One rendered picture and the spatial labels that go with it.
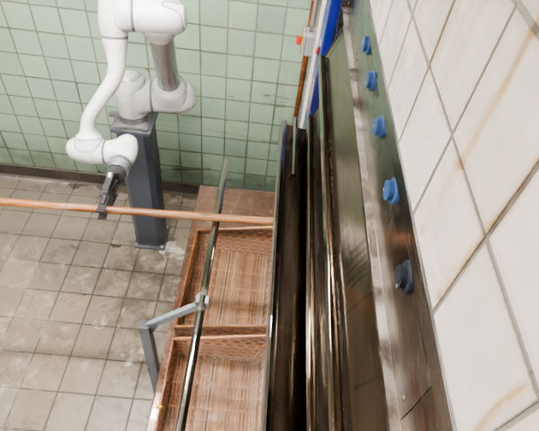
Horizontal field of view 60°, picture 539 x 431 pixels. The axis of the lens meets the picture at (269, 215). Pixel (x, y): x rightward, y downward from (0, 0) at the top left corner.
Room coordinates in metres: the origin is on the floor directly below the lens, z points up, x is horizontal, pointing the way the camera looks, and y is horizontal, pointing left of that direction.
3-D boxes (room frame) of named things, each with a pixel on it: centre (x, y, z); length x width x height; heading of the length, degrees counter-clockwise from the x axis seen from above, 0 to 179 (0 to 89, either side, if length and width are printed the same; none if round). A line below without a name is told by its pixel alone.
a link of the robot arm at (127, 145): (1.48, 0.67, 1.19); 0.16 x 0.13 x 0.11; 4
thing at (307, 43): (2.13, -0.07, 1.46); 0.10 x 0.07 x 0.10; 3
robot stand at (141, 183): (1.93, 0.78, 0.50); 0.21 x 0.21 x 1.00; 3
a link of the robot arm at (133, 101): (1.93, 0.77, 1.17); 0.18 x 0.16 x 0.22; 100
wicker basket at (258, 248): (1.20, 0.11, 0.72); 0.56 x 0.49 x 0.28; 2
